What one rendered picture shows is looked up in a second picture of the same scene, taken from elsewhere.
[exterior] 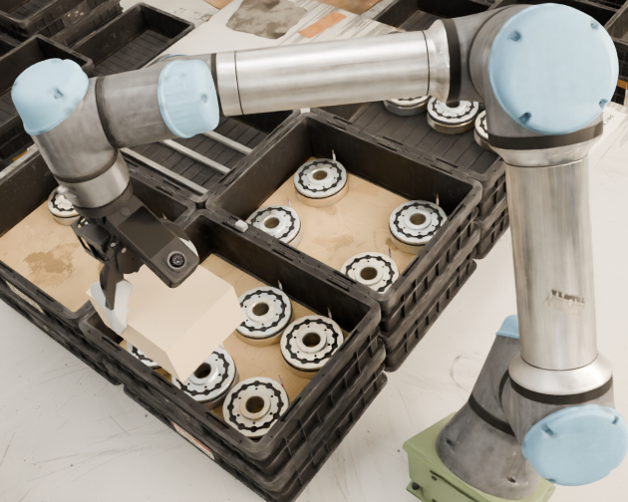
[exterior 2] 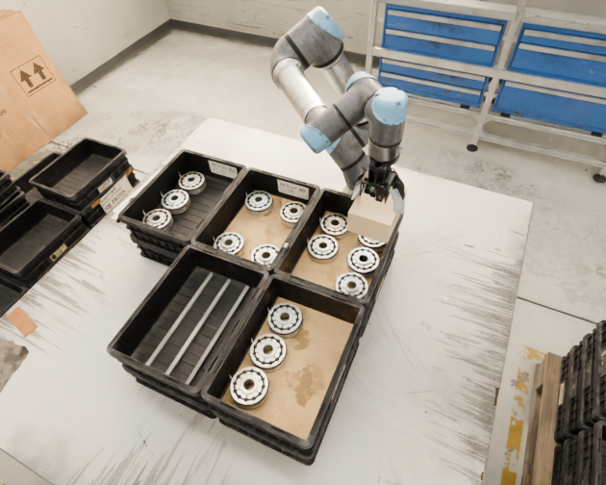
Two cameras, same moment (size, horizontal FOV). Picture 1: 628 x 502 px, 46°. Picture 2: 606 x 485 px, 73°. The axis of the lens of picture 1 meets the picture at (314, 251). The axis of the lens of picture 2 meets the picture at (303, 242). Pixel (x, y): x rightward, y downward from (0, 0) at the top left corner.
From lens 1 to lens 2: 1.42 m
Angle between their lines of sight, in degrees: 64
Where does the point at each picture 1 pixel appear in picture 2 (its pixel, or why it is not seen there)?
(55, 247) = (290, 388)
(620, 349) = (291, 167)
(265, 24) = (4, 364)
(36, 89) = (399, 93)
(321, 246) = (272, 240)
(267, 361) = (344, 244)
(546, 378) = not seen: hidden behind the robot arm
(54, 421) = (389, 372)
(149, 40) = not seen: outside the picture
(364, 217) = (251, 227)
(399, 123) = (178, 225)
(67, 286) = (320, 363)
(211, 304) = not seen: hidden behind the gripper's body
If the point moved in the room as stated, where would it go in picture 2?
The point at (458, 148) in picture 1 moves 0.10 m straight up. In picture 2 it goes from (201, 200) to (195, 180)
